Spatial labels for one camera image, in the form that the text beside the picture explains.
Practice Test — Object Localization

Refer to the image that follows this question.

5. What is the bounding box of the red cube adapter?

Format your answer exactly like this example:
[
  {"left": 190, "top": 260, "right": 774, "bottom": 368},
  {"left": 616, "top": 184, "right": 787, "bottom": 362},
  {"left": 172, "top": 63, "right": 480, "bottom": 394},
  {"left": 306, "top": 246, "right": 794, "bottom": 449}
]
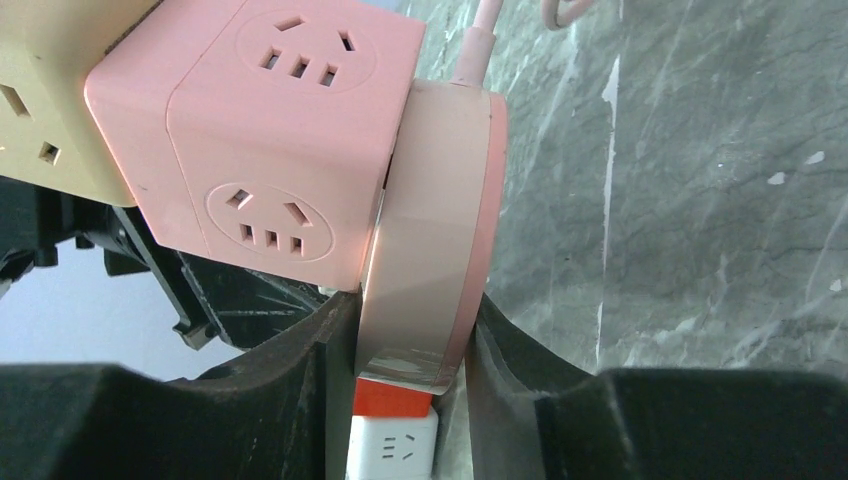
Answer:
[{"left": 353, "top": 378, "right": 432, "bottom": 418}]

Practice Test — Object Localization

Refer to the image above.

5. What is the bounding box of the pink usb cable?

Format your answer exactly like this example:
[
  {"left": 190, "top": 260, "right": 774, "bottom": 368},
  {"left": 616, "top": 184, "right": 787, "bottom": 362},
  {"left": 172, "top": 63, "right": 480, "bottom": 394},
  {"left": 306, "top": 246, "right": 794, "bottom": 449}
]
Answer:
[{"left": 450, "top": 0, "right": 598, "bottom": 91}]

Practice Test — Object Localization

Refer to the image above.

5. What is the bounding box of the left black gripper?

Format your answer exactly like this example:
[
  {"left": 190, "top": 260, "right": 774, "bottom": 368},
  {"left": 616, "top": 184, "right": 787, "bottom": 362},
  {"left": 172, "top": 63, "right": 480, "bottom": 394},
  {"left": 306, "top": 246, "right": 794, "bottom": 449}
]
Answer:
[{"left": 1, "top": 177, "right": 362, "bottom": 479}]

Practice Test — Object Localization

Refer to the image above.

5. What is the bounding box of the beige cube adapter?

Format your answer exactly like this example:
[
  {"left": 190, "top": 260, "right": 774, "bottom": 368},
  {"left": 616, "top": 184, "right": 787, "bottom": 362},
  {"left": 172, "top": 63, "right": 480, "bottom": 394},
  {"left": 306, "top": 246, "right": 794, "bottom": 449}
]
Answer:
[{"left": 1, "top": 0, "right": 158, "bottom": 207}]

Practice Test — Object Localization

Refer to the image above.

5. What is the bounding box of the pink cube adapter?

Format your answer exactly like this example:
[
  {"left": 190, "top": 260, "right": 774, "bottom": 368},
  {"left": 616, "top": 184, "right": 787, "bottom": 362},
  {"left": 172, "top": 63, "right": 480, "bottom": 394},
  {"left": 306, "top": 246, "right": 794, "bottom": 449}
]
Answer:
[{"left": 84, "top": 1, "right": 426, "bottom": 291}]

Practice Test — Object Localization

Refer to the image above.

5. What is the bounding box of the pink round socket base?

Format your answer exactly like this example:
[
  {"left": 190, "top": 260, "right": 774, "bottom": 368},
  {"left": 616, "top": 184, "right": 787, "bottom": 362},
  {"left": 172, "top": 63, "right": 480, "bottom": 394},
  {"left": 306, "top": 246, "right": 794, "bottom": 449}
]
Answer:
[{"left": 356, "top": 80, "right": 509, "bottom": 395}]

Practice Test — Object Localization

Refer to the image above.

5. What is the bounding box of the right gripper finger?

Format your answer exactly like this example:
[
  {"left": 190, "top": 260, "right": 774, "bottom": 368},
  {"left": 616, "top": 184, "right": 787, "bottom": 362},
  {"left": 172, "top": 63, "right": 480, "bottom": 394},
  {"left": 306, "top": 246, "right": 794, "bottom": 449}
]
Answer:
[{"left": 465, "top": 299, "right": 847, "bottom": 479}]

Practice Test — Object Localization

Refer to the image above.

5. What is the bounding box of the white cube adapter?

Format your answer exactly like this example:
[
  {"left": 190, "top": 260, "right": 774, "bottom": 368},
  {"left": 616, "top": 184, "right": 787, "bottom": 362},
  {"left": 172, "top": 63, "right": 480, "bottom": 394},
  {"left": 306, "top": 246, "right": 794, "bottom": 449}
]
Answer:
[{"left": 346, "top": 407, "right": 438, "bottom": 480}]

